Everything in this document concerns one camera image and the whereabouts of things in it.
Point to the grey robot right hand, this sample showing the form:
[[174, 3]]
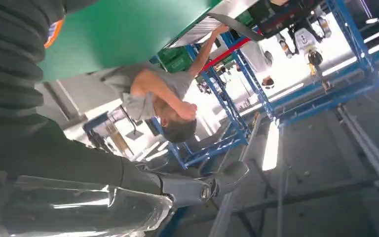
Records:
[[62, 163]]

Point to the orange tag right sleeve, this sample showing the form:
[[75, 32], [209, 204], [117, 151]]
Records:
[[53, 34]]

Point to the green table mat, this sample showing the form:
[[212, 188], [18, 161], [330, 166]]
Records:
[[117, 32]]

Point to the green plastic crate stack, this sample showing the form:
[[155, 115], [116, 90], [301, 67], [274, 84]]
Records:
[[176, 60]]

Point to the blue rack with red beam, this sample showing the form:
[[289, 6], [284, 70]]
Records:
[[228, 109]]

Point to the grey laptop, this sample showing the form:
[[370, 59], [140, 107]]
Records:
[[235, 27]]

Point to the standing person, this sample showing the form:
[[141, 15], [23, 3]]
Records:
[[256, 55]]

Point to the black equipment box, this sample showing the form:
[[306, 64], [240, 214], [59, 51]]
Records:
[[284, 19]]

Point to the white humanoid robot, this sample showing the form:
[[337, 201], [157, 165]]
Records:
[[304, 41]]

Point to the blue steel rack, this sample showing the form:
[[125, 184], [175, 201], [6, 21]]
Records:
[[333, 98]]

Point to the white desk with metal frame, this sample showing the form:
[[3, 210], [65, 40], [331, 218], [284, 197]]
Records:
[[78, 95]]

